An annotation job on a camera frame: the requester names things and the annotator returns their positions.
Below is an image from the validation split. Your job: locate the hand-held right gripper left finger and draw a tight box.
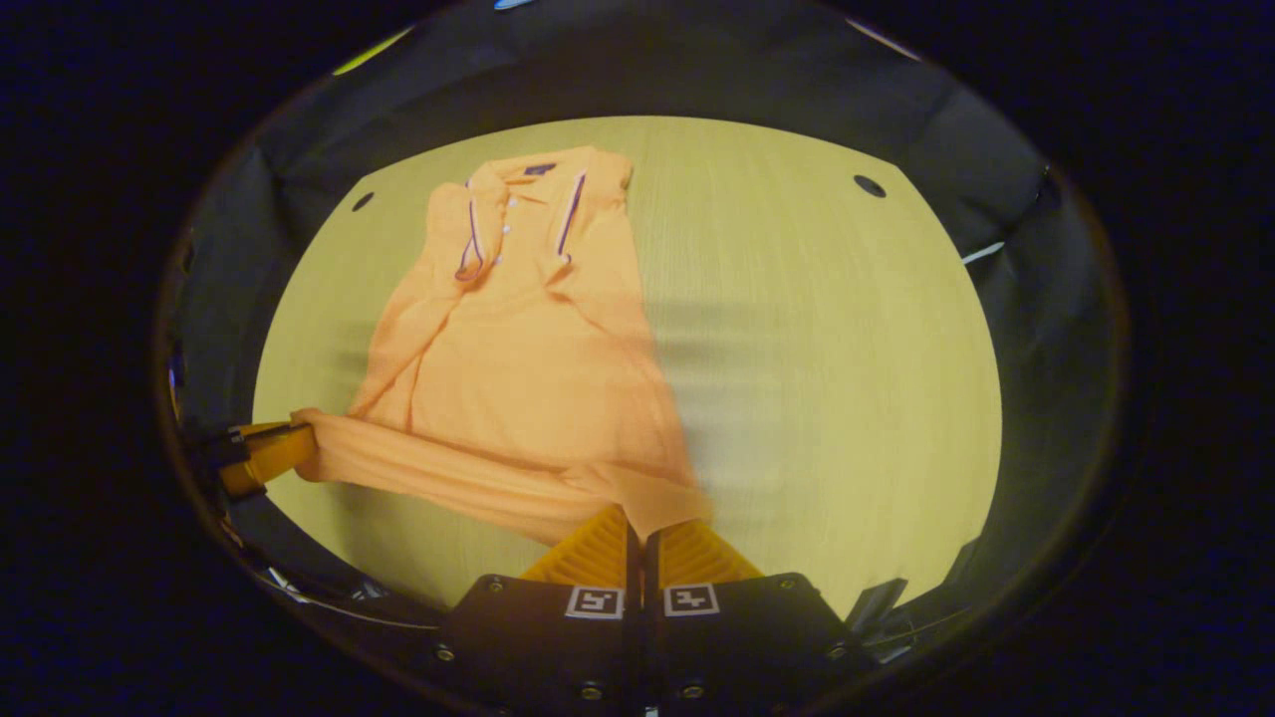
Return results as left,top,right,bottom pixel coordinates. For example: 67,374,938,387
428,503,639,717

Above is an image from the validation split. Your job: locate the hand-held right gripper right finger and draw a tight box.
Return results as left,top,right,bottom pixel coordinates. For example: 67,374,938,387
642,518,880,717

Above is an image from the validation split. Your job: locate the orange T-shirt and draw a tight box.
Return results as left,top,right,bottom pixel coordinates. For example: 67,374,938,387
291,145,714,547

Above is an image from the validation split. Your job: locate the black backdrop cloth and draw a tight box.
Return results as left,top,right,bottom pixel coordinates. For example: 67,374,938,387
154,0,1127,648

